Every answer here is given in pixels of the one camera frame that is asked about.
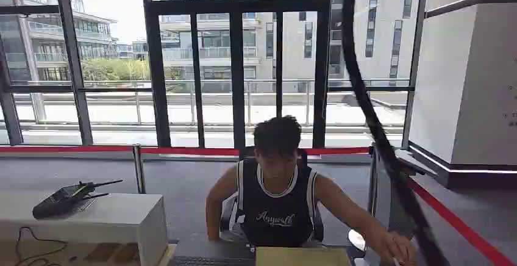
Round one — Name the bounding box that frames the black keyboard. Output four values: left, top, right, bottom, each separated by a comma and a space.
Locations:
168, 256, 256, 266

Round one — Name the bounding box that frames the thin black cable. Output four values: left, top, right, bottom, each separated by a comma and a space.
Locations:
15, 226, 69, 266

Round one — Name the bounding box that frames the person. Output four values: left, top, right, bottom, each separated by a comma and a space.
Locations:
205, 115, 417, 266

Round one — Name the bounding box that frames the black door frame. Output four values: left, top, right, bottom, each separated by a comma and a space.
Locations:
140, 0, 335, 149

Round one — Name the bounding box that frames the black office chair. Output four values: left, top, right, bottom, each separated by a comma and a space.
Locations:
219, 145, 325, 244

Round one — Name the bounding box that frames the metal balcony railing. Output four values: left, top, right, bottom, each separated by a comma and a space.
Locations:
12, 79, 410, 127

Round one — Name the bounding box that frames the thick black cable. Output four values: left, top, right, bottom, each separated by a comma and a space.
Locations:
341, 0, 451, 266

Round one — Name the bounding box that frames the black router with antennas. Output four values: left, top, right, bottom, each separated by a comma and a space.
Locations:
32, 179, 124, 220

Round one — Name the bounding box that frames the white cabinet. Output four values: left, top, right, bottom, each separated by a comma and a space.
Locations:
0, 192, 169, 266

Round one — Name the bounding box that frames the silver barrier post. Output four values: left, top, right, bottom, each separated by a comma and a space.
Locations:
132, 144, 146, 195

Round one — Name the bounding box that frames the red barrier belt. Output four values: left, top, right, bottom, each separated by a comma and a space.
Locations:
0, 145, 371, 157
405, 177, 516, 266

